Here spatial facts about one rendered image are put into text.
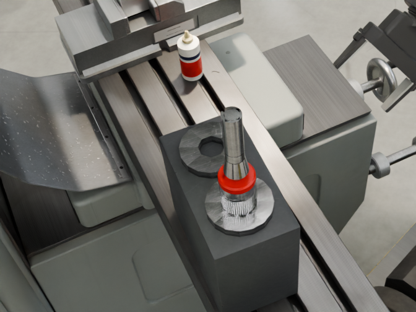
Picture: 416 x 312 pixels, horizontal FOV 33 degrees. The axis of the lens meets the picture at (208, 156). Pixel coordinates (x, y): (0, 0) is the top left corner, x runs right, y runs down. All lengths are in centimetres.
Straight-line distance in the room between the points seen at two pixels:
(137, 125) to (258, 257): 45
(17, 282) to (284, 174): 54
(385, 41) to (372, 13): 185
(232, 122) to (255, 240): 19
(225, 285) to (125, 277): 65
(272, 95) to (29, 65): 161
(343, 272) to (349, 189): 65
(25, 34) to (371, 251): 166
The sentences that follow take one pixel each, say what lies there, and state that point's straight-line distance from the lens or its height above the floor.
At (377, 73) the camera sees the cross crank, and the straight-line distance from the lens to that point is 174.
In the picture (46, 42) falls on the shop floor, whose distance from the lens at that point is 296.
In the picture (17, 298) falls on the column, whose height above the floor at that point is 74.
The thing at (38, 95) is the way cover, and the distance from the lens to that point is 144.
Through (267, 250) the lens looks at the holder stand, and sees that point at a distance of 91.
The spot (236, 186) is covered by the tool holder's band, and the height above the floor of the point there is 123.
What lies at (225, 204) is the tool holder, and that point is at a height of 118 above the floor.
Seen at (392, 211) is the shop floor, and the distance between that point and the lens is 231.
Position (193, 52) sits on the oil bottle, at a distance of 128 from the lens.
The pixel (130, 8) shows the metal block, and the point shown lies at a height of 106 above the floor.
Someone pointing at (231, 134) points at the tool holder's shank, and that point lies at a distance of 78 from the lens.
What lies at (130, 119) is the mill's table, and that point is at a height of 96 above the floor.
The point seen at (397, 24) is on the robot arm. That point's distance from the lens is 108.
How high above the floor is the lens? 192
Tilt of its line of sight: 52 degrees down
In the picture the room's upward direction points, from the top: 8 degrees counter-clockwise
